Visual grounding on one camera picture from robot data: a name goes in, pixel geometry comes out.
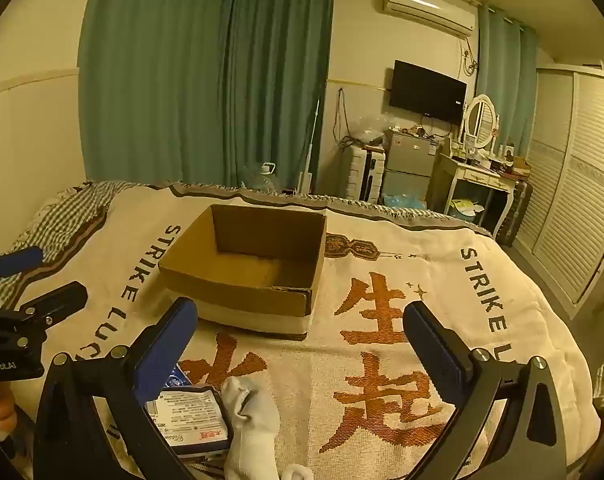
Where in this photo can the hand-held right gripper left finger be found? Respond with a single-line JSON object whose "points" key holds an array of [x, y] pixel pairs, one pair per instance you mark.
{"points": [[164, 347]]}

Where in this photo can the white dressing table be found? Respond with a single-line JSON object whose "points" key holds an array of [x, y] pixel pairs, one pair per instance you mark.
{"points": [[474, 176]]}

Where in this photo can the dark suitcase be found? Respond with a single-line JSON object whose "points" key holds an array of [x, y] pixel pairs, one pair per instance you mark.
{"points": [[514, 210]]}

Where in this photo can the white suitcase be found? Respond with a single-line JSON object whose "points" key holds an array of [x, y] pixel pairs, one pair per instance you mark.
{"points": [[364, 175]]}

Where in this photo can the clear water bottle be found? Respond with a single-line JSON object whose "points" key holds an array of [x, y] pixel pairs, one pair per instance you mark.
{"points": [[259, 180]]}

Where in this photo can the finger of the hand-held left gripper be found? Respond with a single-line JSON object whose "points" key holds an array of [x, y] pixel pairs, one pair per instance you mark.
{"points": [[19, 260], [57, 299]]}

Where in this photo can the white sock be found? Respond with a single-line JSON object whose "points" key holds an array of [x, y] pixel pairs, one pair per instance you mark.
{"points": [[297, 473], [252, 420]]}

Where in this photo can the clear plastic bag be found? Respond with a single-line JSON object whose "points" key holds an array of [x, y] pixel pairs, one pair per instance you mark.
{"points": [[364, 132]]}

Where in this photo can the white air conditioner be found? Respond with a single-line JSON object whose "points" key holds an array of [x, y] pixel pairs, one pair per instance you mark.
{"points": [[429, 10]]}

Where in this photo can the dark green curtain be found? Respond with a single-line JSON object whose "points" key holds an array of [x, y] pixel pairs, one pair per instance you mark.
{"points": [[279, 80]]}

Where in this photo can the white louvred wardrobe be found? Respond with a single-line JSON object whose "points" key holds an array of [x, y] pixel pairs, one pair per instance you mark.
{"points": [[576, 180]]}

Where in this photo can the brown cardboard box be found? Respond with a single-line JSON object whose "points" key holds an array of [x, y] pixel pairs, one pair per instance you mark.
{"points": [[242, 265]]}

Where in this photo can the blue packet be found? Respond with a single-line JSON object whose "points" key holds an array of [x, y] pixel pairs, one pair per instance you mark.
{"points": [[177, 375]]}

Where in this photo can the blue plastic bag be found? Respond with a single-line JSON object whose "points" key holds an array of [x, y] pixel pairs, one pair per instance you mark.
{"points": [[404, 201]]}

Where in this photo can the white oval mirror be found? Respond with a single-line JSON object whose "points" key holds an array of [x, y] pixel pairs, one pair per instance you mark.
{"points": [[481, 117]]}

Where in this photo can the cream printed blanket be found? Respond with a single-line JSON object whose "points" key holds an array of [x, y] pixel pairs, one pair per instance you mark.
{"points": [[381, 350]]}

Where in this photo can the green window curtain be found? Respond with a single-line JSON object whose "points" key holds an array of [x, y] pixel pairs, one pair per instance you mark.
{"points": [[506, 85]]}

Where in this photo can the checked bed sheet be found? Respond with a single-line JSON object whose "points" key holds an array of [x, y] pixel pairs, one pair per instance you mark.
{"points": [[62, 220]]}

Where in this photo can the grey mini fridge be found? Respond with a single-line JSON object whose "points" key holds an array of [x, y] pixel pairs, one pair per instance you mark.
{"points": [[409, 160]]}

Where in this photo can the white stick vacuum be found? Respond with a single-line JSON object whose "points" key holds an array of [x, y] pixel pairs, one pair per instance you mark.
{"points": [[309, 160]]}

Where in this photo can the black wall television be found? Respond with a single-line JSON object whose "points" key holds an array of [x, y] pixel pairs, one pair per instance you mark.
{"points": [[426, 91]]}

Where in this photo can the white label packet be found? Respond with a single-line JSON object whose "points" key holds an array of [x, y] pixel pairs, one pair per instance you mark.
{"points": [[189, 417]]}

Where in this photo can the light green curtain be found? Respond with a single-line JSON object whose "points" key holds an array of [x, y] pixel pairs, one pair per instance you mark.
{"points": [[152, 75]]}

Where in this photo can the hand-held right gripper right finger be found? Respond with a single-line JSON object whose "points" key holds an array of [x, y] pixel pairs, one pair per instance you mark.
{"points": [[431, 345]]}

